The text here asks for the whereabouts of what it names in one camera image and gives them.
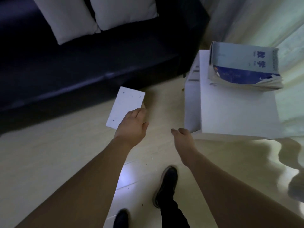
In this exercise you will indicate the black trouser leg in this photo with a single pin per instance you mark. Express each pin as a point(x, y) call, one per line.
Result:
point(173, 214)

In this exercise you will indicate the black shoe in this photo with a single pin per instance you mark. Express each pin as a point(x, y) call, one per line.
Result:
point(121, 219)
point(167, 185)

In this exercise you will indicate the person's left forearm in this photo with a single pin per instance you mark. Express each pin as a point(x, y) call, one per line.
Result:
point(80, 187)

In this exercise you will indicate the worn white book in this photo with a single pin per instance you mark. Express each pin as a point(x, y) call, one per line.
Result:
point(268, 84)

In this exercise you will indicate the white pillow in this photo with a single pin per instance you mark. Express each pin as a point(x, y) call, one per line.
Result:
point(68, 17)
point(123, 11)

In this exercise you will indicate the dark sofa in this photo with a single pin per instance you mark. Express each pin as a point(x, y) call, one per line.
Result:
point(95, 64)

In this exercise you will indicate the small white board panel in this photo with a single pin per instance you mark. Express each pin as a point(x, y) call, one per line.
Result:
point(125, 102)

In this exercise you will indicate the person's right thumb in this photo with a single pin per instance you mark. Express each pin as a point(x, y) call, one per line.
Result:
point(175, 133)

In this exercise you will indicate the person's right forearm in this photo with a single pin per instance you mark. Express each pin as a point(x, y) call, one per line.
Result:
point(232, 199)

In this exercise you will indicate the blue and white book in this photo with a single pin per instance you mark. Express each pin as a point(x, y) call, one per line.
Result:
point(239, 64)

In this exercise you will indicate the person's left thumb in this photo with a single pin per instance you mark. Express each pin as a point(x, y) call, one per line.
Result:
point(145, 127)

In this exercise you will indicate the white side table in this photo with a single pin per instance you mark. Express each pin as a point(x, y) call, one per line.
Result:
point(237, 111)

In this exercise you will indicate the person's left hand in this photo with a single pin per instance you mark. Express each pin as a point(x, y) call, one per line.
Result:
point(130, 129)

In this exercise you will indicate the person's right hand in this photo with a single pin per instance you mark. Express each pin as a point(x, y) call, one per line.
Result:
point(185, 146)

